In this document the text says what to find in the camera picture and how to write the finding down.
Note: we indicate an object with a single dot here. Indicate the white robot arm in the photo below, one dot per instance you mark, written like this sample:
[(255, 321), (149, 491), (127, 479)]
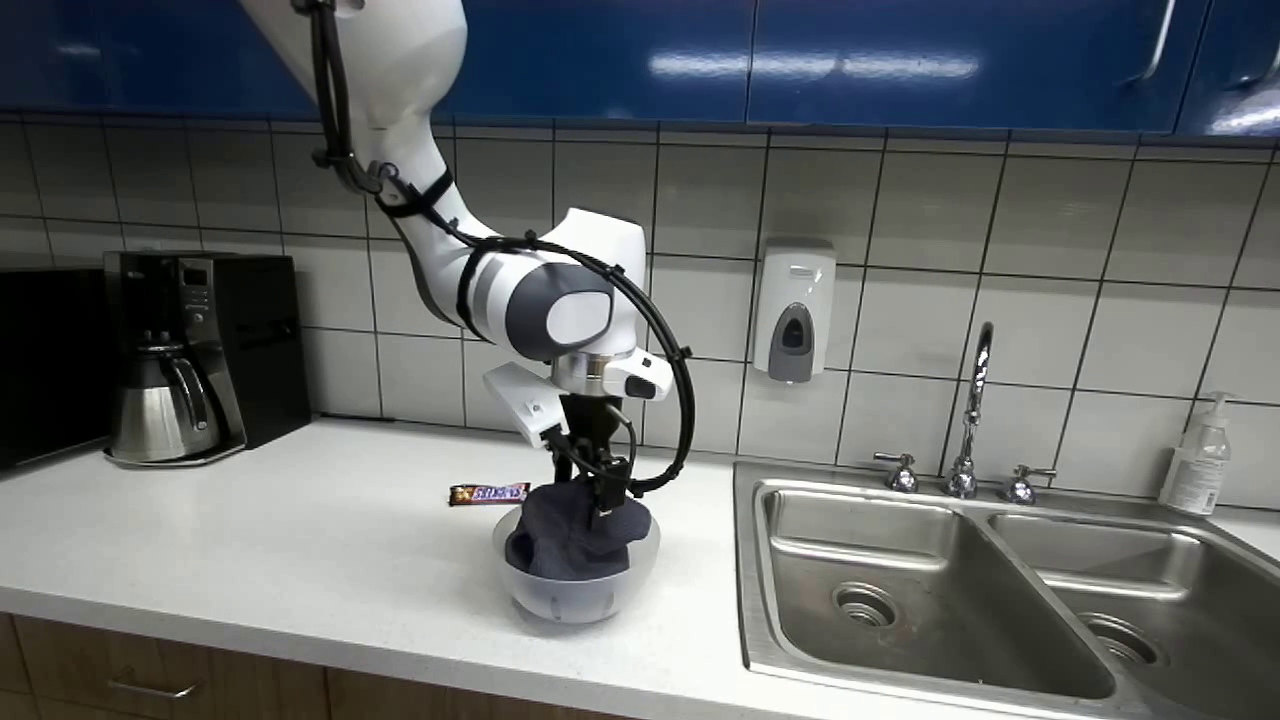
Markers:
[(566, 302)]

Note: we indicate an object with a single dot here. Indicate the white wall soap dispenser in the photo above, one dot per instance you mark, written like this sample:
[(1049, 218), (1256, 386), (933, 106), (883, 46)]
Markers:
[(792, 310)]

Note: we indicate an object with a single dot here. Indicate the wooden drawer with handle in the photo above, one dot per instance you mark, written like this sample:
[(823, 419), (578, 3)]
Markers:
[(88, 674)]

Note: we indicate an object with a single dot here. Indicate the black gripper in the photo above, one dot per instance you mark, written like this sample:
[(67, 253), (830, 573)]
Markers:
[(594, 422)]

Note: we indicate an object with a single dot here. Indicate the black steel coffee maker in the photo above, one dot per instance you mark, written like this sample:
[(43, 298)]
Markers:
[(242, 326)]

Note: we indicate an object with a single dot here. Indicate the stainless steel double sink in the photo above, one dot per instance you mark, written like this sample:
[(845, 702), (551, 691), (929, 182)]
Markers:
[(1056, 609)]

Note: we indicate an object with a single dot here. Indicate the clear soap pump bottle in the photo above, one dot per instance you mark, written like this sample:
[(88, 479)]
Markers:
[(1201, 461)]

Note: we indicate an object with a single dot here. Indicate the blue upper cabinets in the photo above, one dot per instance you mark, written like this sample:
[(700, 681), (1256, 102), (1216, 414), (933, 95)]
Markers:
[(1193, 69)]

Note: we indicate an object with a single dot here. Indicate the gray towel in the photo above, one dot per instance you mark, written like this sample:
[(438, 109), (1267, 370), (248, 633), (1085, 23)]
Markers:
[(563, 537)]

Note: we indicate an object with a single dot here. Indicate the clear plastic bowl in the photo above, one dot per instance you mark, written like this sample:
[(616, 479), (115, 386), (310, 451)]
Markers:
[(572, 603)]

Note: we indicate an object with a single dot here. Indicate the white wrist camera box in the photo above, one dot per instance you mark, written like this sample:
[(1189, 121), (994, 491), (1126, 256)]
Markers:
[(528, 402)]

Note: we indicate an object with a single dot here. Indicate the candy bar wrapper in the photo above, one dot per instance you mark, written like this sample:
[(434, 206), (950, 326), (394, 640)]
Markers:
[(486, 492)]

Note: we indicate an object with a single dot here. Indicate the steel coffee carafe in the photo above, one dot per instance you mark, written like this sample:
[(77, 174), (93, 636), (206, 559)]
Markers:
[(166, 411)]

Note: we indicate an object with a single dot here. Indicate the chrome sink faucet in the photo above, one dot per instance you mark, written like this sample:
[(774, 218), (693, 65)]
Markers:
[(963, 474)]

